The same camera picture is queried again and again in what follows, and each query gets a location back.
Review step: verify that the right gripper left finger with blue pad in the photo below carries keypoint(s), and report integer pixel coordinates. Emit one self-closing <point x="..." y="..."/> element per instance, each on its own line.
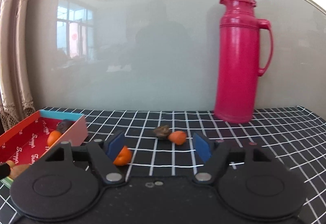
<point x="102" y="155"/>

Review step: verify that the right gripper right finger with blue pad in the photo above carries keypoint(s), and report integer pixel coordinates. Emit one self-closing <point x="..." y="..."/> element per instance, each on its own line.
<point x="214" y="156"/>

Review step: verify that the small orange tangerine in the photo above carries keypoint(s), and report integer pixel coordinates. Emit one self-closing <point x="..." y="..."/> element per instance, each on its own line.
<point x="178" y="137"/>

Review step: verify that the brown kiwi fruit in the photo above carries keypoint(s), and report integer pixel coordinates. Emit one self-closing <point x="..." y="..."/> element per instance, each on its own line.
<point x="16" y="170"/>

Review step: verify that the red colourful cardboard tray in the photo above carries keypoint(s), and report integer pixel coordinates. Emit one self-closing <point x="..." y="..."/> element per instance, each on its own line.
<point x="27" y="141"/>

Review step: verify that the black checked tablecloth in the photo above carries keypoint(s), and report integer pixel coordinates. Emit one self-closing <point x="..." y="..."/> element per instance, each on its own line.
<point x="174" y="167"/>

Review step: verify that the dark brown walnut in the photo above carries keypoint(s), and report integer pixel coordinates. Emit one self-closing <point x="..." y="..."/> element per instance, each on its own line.
<point x="162" y="132"/>

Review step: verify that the dark passion fruit in tray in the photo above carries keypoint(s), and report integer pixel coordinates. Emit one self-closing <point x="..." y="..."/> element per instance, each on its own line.
<point x="64" y="125"/>

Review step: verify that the orange tangerine in tray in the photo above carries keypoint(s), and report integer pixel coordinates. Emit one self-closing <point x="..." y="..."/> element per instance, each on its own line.
<point x="53" y="137"/>

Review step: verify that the pink thermos flask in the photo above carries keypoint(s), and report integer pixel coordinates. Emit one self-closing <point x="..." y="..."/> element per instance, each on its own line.
<point x="239" y="59"/>

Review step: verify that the beige lace curtain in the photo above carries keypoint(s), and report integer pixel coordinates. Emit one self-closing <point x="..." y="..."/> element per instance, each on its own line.
<point x="16" y="98"/>

